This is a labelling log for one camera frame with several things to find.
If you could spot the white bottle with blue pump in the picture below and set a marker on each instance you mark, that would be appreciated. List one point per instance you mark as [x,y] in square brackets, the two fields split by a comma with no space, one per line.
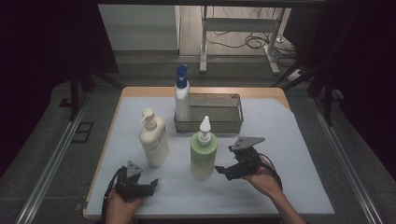
[182,99]

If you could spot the green pump bottle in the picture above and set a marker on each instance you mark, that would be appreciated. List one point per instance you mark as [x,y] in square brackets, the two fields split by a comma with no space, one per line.
[203,158]

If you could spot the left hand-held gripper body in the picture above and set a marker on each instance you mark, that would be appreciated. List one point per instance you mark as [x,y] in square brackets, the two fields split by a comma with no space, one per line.
[129,185]

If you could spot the black metal stand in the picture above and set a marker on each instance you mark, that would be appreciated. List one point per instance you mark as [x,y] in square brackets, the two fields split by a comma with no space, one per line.
[327,93]
[74,93]

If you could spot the cream pump bottle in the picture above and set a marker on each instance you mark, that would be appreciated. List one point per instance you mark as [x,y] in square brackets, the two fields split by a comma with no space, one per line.
[154,143]

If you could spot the pale blue table mat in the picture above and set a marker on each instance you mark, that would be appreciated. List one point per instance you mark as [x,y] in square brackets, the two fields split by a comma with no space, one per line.
[295,174]

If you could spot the white metal desk frame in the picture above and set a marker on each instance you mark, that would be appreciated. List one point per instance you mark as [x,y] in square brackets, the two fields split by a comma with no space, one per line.
[239,24]

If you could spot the white cabinet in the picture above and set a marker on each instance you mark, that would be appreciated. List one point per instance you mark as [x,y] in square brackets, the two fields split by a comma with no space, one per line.
[137,28]

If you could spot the aluminium rail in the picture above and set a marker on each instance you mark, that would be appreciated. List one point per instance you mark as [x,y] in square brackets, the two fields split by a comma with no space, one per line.
[49,168]
[345,161]

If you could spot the person's left hand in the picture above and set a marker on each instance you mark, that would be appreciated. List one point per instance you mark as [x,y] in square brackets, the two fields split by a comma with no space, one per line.
[121,210]

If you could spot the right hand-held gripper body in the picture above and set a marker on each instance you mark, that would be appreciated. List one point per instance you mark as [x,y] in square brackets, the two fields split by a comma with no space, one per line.
[247,161]

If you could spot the metal mesh basket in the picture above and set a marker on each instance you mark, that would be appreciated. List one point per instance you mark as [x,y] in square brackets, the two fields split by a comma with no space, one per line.
[218,113]

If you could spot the black curtain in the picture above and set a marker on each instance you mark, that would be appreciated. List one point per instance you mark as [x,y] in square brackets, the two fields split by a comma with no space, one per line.
[37,62]
[367,77]

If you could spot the white power strip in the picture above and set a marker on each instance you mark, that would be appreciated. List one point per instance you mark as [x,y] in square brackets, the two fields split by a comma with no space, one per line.
[295,75]

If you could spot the person's right hand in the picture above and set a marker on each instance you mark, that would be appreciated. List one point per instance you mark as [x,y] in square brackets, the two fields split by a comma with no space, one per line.
[267,182]

